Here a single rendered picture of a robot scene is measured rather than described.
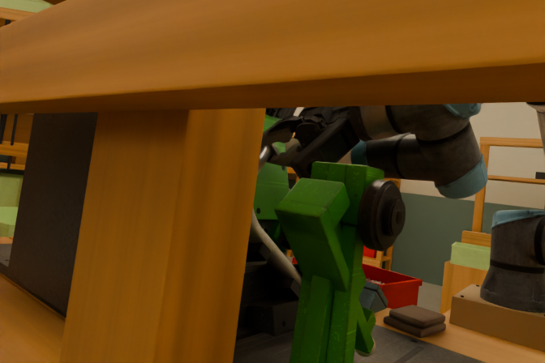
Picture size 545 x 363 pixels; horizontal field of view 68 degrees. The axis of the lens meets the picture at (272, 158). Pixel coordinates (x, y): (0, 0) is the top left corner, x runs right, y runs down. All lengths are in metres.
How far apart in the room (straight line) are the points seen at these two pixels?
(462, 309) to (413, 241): 5.30
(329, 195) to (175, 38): 0.21
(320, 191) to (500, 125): 5.97
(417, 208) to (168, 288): 6.14
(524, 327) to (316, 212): 0.81
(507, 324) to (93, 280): 0.94
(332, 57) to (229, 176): 0.19
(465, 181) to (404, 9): 0.49
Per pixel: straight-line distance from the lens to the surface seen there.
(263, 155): 0.71
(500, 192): 6.22
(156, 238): 0.32
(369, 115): 0.60
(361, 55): 0.17
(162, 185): 0.32
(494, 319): 1.14
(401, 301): 1.20
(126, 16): 0.31
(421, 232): 6.39
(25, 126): 3.37
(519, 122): 6.33
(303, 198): 0.40
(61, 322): 0.76
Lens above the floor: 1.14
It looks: 3 degrees up
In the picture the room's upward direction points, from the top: 7 degrees clockwise
